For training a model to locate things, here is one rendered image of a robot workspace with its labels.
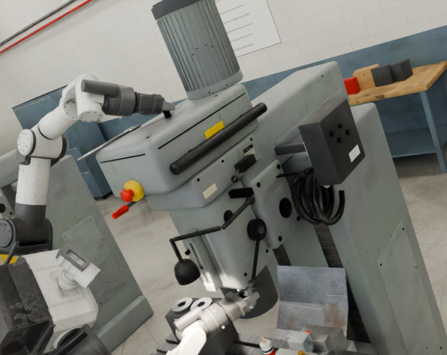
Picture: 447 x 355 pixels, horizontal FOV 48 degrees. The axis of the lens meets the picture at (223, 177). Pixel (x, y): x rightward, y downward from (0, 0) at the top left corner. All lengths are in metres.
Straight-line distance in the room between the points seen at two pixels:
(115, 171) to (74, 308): 0.40
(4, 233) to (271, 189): 0.84
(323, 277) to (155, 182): 0.92
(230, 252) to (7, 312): 0.64
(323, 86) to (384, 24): 3.68
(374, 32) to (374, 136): 3.72
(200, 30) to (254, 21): 4.80
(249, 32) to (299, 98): 4.62
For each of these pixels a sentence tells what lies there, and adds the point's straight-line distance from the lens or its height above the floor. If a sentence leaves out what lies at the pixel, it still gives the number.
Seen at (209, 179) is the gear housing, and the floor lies 1.70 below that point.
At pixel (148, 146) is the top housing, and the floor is 1.87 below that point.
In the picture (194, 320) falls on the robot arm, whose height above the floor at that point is 1.25.
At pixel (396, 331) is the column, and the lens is 2.22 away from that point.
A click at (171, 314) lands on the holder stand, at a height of 1.11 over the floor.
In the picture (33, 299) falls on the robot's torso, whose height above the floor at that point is 1.61.
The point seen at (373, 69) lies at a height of 1.06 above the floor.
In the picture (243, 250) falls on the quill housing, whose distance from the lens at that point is 1.61.
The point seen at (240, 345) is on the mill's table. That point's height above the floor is 0.93.
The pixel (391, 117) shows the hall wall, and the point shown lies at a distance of 6.01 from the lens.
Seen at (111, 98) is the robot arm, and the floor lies 2.01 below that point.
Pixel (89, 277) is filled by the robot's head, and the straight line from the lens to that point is 1.48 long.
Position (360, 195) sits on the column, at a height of 1.31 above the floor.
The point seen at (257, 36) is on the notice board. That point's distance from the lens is 6.45.
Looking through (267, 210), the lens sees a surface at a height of 1.48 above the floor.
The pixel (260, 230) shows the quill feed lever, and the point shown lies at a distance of 1.62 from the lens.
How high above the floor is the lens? 2.11
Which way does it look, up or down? 17 degrees down
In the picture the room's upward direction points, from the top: 23 degrees counter-clockwise
